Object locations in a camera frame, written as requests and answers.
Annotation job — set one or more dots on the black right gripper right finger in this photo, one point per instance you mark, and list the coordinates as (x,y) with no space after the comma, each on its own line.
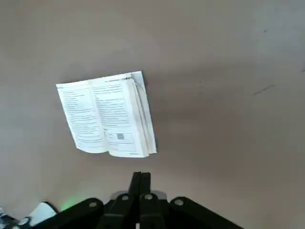
(162,214)

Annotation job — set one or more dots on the white and blue paperback book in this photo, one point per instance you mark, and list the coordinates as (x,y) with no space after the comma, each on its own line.
(107,114)

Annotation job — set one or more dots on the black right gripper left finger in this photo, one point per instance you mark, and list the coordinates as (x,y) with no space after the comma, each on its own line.
(119,214)

